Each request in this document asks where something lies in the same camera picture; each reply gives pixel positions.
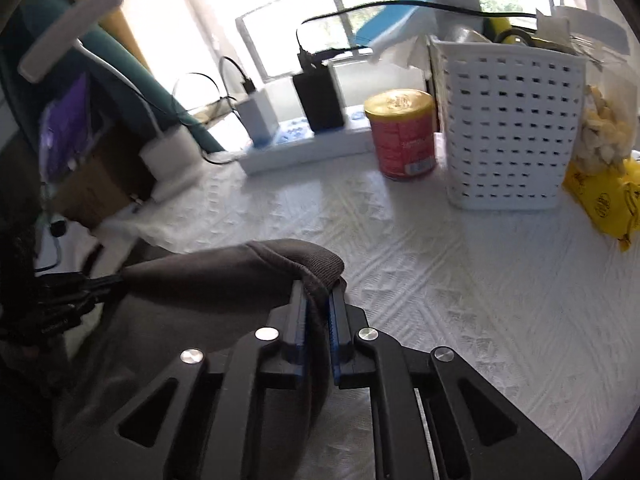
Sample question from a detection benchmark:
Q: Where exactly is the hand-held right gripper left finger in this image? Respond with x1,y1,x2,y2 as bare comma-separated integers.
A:
52,282,307,480

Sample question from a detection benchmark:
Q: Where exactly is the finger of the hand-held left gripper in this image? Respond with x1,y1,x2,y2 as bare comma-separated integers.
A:
36,271,127,307

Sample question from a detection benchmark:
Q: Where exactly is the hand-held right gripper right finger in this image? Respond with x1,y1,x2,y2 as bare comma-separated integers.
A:
329,290,583,480

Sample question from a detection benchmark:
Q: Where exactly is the dark brown shirt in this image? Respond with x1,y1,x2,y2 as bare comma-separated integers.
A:
54,238,347,461

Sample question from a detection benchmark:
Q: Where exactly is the cardboard box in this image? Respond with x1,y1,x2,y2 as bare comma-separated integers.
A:
49,124,157,232

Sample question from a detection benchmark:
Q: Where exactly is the white textured tablecloth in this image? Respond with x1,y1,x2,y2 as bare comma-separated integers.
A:
95,142,640,480

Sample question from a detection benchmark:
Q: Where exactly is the white desk lamp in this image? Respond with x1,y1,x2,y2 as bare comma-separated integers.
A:
17,0,202,203

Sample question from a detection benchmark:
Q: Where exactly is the tablet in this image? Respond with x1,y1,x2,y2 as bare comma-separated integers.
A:
39,74,92,182

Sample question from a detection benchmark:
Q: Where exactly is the white power strip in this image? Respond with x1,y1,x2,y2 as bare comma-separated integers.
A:
239,106,375,177

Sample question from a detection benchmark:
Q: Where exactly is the white charger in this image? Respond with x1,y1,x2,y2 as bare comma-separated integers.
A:
234,86,281,150

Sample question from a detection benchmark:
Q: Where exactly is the red can yellow lid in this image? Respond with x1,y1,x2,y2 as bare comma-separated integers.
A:
363,88,439,181

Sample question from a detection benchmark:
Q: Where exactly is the teal curtain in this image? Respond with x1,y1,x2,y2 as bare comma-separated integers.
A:
0,0,226,156

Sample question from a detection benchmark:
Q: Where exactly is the black charger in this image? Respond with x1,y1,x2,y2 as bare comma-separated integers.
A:
292,66,347,134

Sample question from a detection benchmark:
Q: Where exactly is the yellow curtain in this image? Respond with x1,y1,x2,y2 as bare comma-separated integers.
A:
64,0,153,78

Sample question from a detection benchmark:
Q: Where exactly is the white plastic basket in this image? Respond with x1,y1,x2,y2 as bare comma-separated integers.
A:
428,34,587,212

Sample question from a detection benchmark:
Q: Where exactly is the yellow packet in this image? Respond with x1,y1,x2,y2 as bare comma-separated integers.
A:
561,156,640,254

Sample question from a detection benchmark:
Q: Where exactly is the clear snack jar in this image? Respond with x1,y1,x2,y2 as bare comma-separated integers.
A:
552,5,640,177

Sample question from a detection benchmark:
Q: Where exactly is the black charging cable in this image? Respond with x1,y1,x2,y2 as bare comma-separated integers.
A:
295,0,540,63
171,55,257,167

